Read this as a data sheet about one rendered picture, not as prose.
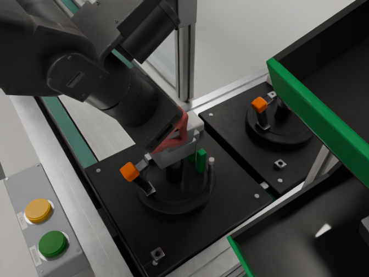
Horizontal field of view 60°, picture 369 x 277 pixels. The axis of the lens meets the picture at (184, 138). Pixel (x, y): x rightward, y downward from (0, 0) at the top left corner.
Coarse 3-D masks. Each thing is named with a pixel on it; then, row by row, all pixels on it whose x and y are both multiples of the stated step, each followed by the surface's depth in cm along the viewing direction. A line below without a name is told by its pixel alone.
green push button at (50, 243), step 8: (48, 232) 50; (56, 232) 50; (40, 240) 49; (48, 240) 49; (56, 240) 49; (64, 240) 49; (40, 248) 48; (48, 248) 48; (56, 248) 48; (64, 248) 49; (48, 256) 48; (56, 256) 48
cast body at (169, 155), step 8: (192, 128) 46; (176, 136) 45; (192, 136) 47; (184, 144) 47; (192, 144) 49; (160, 152) 46; (168, 152) 46; (176, 152) 47; (184, 152) 49; (192, 152) 50; (160, 160) 47; (168, 160) 47; (176, 160) 49; (160, 168) 48
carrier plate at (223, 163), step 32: (128, 160) 60; (224, 160) 60; (128, 192) 55; (224, 192) 55; (256, 192) 55; (128, 224) 51; (160, 224) 51; (192, 224) 51; (224, 224) 51; (192, 256) 49
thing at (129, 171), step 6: (144, 162) 47; (126, 168) 46; (132, 168) 46; (138, 168) 47; (144, 168) 47; (126, 174) 45; (132, 174) 46; (138, 174) 46; (132, 180) 47; (138, 180) 48; (144, 180) 49; (144, 186) 50; (150, 186) 51
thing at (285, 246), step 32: (320, 192) 26; (352, 192) 25; (256, 224) 24; (288, 224) 25; (320, 224) 24; (352, 224) 24; (256, 256) 25; (288, 256) 24; (320, 256) 23; (352, 256) 23
